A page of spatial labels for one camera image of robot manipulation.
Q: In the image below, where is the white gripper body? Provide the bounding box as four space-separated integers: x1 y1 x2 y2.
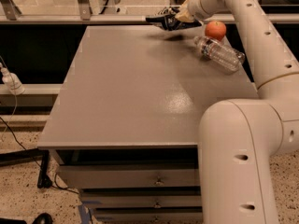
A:
187 0 218 21

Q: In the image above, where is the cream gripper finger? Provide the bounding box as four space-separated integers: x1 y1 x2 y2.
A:
175 0 194 23

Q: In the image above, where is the blue chip bag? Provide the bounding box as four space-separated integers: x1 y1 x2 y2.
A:
146 7 202 31

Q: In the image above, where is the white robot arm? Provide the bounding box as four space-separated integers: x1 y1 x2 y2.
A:
182 0 299 224

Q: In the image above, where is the red apple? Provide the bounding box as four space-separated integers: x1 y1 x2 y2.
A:
205 21 227 41

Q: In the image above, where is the clear plastic water bottle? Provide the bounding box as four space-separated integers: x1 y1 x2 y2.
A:
194 36 245 72

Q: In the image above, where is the grey drawer cabinet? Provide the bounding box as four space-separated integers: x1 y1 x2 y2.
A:
36 24 260 224

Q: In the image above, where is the top grey drawer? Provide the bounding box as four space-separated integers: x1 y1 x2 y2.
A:
57 163 199 189

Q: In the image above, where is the grey drawer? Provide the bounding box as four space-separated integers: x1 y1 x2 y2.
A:
93 207 203 222
57 163 199 189
80 189 202 208

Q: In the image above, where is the bottom grey drawer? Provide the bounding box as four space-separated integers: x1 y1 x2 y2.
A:
93 207 203 222

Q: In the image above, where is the middle grey drawer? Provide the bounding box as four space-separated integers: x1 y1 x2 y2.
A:
80 189 202 208

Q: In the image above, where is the black stand leg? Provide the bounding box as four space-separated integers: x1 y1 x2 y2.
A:
0 148 52 189

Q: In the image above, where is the black object on floor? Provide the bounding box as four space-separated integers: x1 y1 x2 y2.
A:
0 213 53 224

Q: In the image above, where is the metal railing bracket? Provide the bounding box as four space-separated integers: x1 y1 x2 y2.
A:
0 0 21 21
78 0 92 21

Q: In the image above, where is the metal railing bracket far left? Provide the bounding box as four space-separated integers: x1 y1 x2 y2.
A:
0 0 21 21

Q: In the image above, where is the black floor cable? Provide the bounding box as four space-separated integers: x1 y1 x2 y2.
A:
0 115 80 195

